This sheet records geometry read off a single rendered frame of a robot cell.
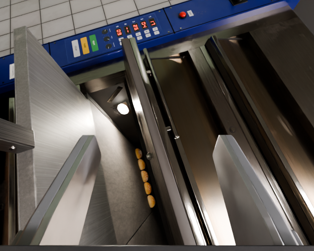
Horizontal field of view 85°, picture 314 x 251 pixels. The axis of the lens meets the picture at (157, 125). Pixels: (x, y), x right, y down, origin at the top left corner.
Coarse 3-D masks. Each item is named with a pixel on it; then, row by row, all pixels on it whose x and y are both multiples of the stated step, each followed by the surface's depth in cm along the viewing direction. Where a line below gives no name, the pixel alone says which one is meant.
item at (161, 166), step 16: (128, 48) 52; (128, 64) 51; (128, 80) 63; (144, 96) 46; (144, 112) 44; (144, 128) 51; (160, 144) 42; (160, 160) 40; (160, 176) 42; (160, 192) 50; (176, 192) 38; (176, 208) 36; (176, 224) 36; (176, 240) 42; (192, 240) 34
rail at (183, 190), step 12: (132, 48) 53; (144, 72) 49; (144, 84) 48; (156, 108) 45; (156, 120) 44; (168, 144) 42; (168, 156) 41; (180, 180) 39; (180, 192) 38; (192, 216) 36; (192, 228) 35; (204, 240) 35
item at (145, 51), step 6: (144, 48) 58; (144, 54) 58; (150, 60) 56; (150, 66) 55; (150, 72) 54; (156, 78) 53; (156, 84) 53; (162, 96) 51; (162, 102) 51; (168, 108) 50; (168, 114) 49; (168, 120) 49; (168, 126) 48; (174, 126) 48; (174, 132) 47
